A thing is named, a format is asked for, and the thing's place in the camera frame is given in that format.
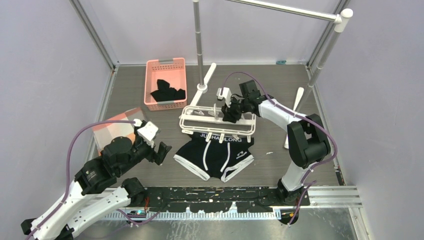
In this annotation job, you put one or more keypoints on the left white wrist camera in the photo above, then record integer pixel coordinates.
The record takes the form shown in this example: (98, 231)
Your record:
(146, 130)

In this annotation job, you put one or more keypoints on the black garment in basket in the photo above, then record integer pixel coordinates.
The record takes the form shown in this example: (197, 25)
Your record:
(166, 93)

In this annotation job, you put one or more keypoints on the pink checked cloth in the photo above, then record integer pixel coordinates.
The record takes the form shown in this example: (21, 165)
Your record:
(105, 133)

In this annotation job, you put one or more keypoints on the black boxer briefs white trim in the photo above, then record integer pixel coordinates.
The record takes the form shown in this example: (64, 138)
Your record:
(209, 158)

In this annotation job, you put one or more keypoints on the pink plastic basket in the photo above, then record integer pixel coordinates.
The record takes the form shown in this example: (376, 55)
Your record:
(174, 72)

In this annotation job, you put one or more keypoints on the aluminium frame post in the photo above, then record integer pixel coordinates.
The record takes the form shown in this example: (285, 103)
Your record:
(86, 12)
(319, 48)

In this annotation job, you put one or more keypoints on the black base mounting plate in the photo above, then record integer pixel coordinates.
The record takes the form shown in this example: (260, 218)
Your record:
(253, 199)

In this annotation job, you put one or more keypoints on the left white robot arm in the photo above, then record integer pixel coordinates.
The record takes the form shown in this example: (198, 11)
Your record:
(70, 214)

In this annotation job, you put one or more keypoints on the small teal clip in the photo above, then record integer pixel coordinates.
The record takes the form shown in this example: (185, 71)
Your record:
(281, 62)

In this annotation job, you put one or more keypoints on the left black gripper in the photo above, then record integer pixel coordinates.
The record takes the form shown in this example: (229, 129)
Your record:
(159, 156)

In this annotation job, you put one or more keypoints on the aluminium frame post right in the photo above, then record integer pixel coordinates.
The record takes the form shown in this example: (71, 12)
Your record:
(319, 48)

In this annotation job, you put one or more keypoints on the white clip hanger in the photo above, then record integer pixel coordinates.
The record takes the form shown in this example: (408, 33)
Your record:
(210, 120)

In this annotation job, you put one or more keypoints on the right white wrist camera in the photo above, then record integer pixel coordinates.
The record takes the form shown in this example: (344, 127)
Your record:
(224, 94)

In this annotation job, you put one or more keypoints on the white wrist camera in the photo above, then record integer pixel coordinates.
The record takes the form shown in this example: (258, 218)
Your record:
(146, 130)
(224, 94)

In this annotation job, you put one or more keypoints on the silver clothes rack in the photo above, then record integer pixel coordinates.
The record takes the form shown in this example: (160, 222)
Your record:
(239, 33)

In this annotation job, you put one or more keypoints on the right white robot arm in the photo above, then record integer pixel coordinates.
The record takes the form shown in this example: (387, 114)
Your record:
(308, 142)

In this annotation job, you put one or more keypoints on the aluminium frame post left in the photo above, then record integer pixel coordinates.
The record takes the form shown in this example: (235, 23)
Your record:
(86, 12)

